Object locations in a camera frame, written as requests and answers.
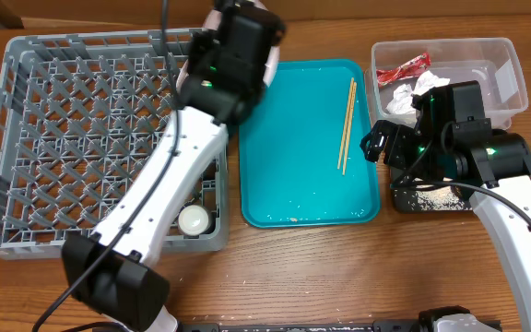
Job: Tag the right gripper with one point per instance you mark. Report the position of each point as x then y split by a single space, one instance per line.
395 145

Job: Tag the white napkin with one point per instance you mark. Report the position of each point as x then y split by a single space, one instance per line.
403 95

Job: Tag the red snack wrapper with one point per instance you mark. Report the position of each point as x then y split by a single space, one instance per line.
412 68

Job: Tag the pile of white rice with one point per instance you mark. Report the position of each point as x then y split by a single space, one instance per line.
444 199

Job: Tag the white cup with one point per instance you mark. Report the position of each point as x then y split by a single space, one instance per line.
195 220

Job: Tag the small pink bowl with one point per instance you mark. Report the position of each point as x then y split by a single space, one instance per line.
183 75

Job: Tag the large pink round plate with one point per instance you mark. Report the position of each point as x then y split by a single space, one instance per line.
214 18

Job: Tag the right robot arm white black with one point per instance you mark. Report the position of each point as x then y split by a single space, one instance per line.
504 208

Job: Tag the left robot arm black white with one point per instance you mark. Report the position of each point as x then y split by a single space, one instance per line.
231 62

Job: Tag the black waste tray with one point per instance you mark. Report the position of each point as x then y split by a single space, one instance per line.
463 154

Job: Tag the clear plastic waste bin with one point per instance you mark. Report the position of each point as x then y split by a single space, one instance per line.
492 62

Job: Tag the grey plastic dishwasher rack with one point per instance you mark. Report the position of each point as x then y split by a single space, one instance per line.
80 116

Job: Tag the teal plastic serving tray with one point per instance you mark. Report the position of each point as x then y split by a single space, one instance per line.
289 150

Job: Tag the cardboard panel backdrop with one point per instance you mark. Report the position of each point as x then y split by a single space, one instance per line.
14 14

